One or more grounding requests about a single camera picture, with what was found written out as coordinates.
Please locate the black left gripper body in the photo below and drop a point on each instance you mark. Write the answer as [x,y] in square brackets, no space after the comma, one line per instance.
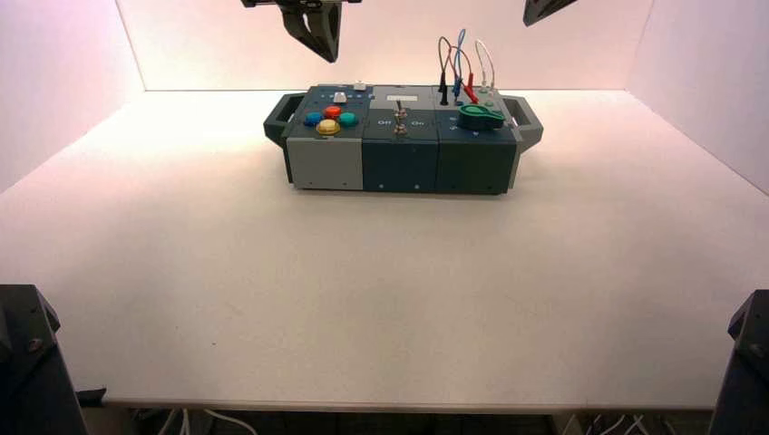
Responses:
[300,2]

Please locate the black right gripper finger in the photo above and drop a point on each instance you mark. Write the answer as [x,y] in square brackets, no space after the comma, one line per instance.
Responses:
[538,7]

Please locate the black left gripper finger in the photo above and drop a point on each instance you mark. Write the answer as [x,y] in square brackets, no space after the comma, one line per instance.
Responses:
[327,27]
[293,24]

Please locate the red round push button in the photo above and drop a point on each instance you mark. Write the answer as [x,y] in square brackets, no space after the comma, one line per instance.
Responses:
[332,112]

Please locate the blue round push button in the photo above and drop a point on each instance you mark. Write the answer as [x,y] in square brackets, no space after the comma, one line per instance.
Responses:
[312,119]

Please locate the green round push button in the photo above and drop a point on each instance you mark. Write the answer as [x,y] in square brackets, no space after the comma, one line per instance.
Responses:
[348,119]

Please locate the yellow round push button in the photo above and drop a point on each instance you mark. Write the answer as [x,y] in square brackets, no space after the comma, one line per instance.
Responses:
[328,127]

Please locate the green rotary knob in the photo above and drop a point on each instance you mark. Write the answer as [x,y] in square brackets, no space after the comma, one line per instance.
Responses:
[480,117]

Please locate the grey green control box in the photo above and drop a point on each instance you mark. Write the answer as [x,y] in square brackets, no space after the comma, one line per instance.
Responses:
[399,162]

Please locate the white rocker switch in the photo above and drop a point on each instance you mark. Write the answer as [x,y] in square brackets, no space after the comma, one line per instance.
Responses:
[340,97]

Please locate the metal toggle switch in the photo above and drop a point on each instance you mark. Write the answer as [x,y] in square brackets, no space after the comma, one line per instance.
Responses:
[399,117]

